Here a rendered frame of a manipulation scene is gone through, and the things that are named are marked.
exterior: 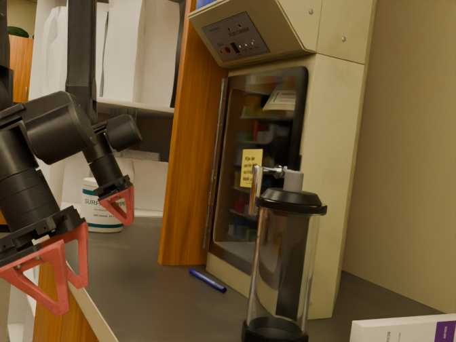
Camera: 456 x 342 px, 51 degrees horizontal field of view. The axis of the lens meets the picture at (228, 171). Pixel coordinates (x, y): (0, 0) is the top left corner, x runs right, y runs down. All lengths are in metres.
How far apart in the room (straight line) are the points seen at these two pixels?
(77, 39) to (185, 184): 0.40
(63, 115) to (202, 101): 0.63
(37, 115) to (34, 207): 0.10
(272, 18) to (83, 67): 0.42
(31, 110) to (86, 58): 0.51
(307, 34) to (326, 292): 0.46
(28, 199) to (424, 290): 0.92
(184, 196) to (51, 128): 0.64
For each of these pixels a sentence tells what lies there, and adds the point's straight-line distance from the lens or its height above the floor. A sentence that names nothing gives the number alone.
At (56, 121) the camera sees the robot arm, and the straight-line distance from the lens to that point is 0.55.
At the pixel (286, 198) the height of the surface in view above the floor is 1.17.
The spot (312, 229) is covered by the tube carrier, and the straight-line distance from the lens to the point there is 0.71.
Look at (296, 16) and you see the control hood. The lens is 0.84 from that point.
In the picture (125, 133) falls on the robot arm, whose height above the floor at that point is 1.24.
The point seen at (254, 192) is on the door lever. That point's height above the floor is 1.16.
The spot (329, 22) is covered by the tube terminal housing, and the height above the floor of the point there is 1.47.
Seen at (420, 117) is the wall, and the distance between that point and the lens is 1.24.
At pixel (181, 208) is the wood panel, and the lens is 1.15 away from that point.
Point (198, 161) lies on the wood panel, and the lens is 1.15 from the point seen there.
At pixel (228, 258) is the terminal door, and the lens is 1.03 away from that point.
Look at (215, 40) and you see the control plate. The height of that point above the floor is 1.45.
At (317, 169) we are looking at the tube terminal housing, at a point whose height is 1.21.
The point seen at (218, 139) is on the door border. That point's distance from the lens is 1.10.
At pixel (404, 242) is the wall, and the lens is 1.25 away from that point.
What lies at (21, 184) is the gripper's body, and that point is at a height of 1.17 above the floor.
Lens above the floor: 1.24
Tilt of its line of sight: 3 degrees down
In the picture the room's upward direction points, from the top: 7 degrees clockwise
